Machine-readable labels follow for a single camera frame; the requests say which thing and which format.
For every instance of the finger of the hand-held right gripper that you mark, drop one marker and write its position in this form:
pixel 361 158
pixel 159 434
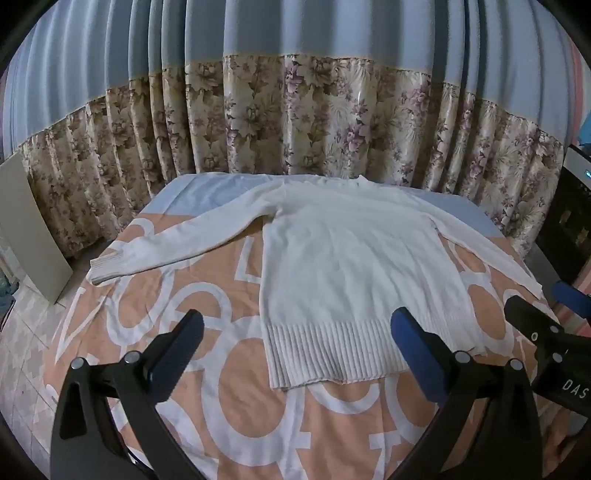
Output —
pixel 531 319
pixel 572 295

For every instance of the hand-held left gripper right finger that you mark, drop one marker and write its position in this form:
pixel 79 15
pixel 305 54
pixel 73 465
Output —
pixel 415 350

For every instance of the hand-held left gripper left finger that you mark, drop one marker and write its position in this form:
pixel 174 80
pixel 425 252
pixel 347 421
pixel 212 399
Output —
pixel 174 356

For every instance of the white knit sweater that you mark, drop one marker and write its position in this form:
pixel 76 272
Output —
pixel 346 258

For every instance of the person's right hand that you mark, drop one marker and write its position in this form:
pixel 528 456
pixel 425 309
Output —
pixel 572 436

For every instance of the orange blue printed bed sheet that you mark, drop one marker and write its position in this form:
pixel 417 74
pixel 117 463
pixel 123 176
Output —
pixel 240 350

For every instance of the black cabinet appliance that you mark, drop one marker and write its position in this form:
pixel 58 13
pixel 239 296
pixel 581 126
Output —
pixel 565 221

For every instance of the beige flat board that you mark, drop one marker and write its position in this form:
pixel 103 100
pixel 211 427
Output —
pixel 37 230

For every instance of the blue floral curtain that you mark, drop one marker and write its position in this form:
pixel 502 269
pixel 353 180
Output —
pixel 295 110

